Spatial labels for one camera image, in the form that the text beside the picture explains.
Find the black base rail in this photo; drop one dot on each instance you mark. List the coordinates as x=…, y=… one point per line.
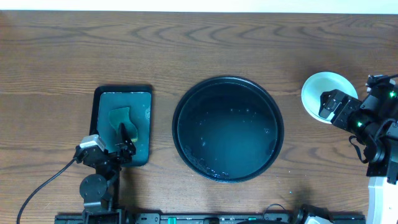
x=303, y=214

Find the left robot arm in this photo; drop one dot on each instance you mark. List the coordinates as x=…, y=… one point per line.
x=100, y=191

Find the black round tray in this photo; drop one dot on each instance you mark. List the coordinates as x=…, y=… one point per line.
x=228, y=129

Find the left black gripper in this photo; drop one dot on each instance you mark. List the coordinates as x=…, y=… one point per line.
x=119, y=152

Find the mint plate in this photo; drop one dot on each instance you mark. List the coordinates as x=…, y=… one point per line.
x=318, y=83

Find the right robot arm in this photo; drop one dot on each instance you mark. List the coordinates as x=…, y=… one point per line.
x=380, y=154

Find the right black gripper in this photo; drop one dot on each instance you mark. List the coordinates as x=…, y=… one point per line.
x=347, y=105

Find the black rectangular water tray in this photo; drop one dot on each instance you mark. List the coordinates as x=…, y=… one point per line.
x=139, y=99

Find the green scouring sponge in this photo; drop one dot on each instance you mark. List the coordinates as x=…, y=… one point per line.
x=122, y=116

